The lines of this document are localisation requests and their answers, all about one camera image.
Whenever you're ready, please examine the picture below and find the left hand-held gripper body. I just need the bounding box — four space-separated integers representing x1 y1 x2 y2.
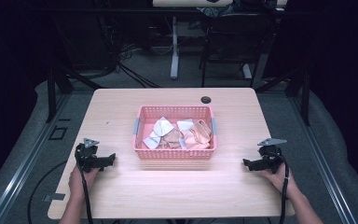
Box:
74 137 107 174

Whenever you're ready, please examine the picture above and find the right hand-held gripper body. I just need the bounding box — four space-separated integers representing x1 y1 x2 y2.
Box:
255 137 288 175

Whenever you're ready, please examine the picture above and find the person's left hand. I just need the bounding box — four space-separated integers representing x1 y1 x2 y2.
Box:
67 165 101 201

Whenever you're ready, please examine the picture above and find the person's right hand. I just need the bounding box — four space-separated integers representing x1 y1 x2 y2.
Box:
256 162 300 199

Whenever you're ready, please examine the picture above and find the black tape square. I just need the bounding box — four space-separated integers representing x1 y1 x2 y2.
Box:
48 125 69 141

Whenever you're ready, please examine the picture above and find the white sock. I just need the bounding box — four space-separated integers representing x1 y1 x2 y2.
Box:
176 119 195 132
142 130 162 150
153 116 175 137

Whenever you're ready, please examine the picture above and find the grey tape strip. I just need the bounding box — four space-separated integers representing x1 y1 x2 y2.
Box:
42 192 67 203

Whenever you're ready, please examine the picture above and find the peach sock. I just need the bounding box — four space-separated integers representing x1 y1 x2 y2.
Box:
180 119 213 151

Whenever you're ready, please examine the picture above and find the tan sock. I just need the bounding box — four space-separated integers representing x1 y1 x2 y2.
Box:
158 129 183 150

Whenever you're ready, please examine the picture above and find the pink plastic basket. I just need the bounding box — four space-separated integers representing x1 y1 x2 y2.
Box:
131 105 218 161

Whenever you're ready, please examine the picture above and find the black metal stand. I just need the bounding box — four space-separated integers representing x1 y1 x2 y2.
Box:
254 65 312 127
45 59 104 124

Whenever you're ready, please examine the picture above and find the white desk foot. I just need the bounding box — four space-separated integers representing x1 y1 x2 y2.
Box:
241 63 254 80

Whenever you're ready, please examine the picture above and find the white desk leg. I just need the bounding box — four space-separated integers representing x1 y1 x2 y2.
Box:
170 16 180 80

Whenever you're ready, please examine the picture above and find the black chair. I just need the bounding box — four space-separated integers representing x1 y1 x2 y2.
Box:
199 11 276 89

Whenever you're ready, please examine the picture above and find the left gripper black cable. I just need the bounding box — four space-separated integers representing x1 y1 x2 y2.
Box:
76 154 95 224

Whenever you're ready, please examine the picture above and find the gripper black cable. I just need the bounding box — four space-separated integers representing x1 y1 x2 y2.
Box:
272 151 291 224
76 154 95 224

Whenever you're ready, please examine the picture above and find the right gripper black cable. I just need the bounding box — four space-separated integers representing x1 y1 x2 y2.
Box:
272 151 291 224

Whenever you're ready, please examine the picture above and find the metal floor rail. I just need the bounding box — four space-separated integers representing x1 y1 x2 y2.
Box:
0 92 73 224
287 95 358 224

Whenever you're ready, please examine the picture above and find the black floor cable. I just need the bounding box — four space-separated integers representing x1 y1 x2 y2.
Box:
27 160 69 224

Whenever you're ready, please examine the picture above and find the bundle of floor cables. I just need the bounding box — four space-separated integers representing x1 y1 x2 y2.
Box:
115 41 175 90

